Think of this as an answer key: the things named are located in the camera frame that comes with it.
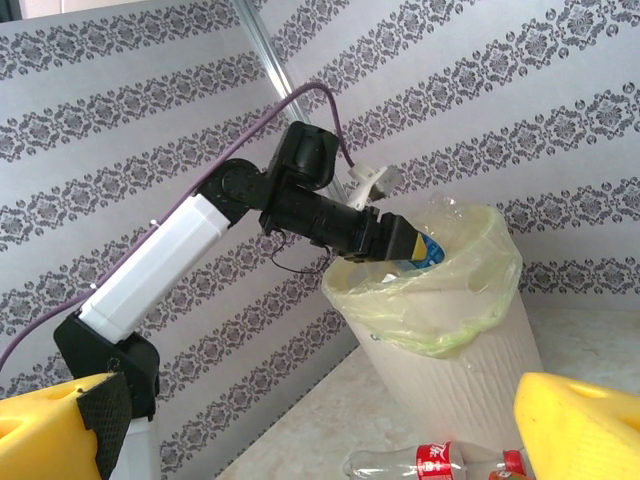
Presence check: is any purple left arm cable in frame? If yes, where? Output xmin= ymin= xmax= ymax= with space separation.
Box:
xmin=0 ymin=84 xmax=359 ymax=374

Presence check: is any red label cola bottle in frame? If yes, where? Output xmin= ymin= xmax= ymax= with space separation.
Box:
xmin=344 ymin=439 xmax=530 ymax=480

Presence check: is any thin black wire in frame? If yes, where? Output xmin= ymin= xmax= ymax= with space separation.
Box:
xmin=269 ymin=232 xmax=332 ymax=275

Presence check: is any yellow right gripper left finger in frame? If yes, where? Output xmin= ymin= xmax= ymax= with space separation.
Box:
xmin=0 ymin=370 xmax=134 ymax=480

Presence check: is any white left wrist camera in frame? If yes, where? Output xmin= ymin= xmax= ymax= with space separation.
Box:
xmin=344 ymin=162 xmax=401 ymax=211

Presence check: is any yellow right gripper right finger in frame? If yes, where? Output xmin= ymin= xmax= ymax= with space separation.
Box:
xmin=513 ymin=370 xmax=640 ymax=480

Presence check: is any dark blue label bottle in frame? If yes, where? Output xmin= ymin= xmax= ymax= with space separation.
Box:
xmin=412 ymin=192 xmax=481 ymax=274

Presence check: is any beige plastic bin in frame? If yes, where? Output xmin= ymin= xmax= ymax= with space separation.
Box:
xmin=319 ymin=202 xmax=546 ymax=451

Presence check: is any aluminium frame post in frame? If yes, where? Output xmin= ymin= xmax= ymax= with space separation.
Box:
xmin=233 ymin=0 xmax=364 ymax=204

